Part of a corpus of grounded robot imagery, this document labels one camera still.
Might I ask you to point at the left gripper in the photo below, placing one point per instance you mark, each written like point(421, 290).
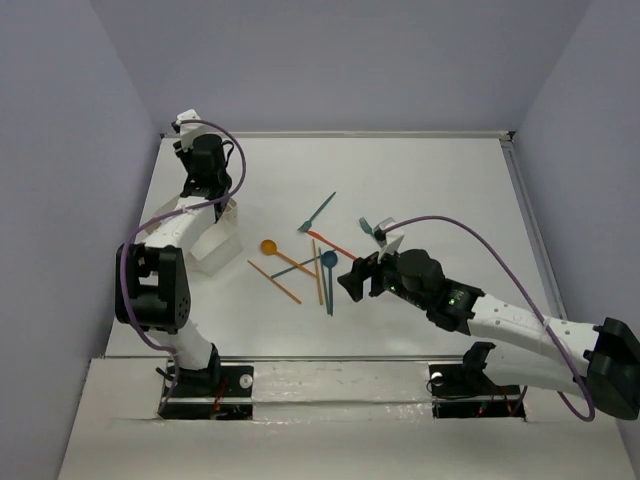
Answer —
point(185, 151)

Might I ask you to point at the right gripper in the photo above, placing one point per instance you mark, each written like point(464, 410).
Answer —
point(363, 268)

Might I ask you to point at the orange plastic knife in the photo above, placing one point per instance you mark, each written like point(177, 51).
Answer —
point(331, 244)

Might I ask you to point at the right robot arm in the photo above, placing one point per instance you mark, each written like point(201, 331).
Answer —
point(599, 362)

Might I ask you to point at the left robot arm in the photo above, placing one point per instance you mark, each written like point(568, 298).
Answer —
point(155, 288)

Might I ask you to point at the blue plastic spoon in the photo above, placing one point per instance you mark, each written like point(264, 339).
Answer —
point(329, 261)

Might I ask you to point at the teal fork right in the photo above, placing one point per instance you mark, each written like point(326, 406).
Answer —
point(367, 229)

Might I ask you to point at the teal fork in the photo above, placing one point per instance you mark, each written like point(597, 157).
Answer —
point(367, 229)
point(307, 224)

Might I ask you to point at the teal chopstick crossing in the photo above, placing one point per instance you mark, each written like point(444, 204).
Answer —
point(293, 268)

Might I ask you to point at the orange chopstick middle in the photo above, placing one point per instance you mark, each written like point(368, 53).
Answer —
point(317, 273)

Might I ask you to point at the orange chopstick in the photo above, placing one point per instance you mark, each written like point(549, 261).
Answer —
point(274, 282)
point(317, 273)

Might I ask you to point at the white utensil caddy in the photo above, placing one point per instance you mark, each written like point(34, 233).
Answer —
point(208, 242)

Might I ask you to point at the teal fork upper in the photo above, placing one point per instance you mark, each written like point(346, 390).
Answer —
point(307, 224)

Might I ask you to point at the orange chopstick left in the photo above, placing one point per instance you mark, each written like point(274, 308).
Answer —
point(274, 282)

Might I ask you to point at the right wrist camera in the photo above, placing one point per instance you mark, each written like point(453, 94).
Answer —
point(388, 236)

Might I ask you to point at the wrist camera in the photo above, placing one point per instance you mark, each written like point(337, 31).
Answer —
point(388, 236)
point(188, 128)

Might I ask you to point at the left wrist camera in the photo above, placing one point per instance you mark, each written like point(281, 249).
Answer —
point(188, 128)

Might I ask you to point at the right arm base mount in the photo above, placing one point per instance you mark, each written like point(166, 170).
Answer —
point(462, 390)

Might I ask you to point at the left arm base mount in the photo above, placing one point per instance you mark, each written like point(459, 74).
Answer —
point(223, 392)

